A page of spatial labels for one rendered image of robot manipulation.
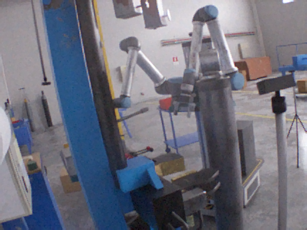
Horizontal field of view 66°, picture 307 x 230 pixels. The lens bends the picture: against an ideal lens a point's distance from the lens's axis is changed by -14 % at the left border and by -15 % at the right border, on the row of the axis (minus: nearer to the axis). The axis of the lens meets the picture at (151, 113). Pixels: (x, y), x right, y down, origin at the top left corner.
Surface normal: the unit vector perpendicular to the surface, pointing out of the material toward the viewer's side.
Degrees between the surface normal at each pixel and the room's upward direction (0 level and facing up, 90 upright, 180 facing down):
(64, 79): 90
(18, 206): 90
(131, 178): 90
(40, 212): 90
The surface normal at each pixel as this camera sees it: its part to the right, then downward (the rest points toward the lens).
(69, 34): 0.41, 0.07
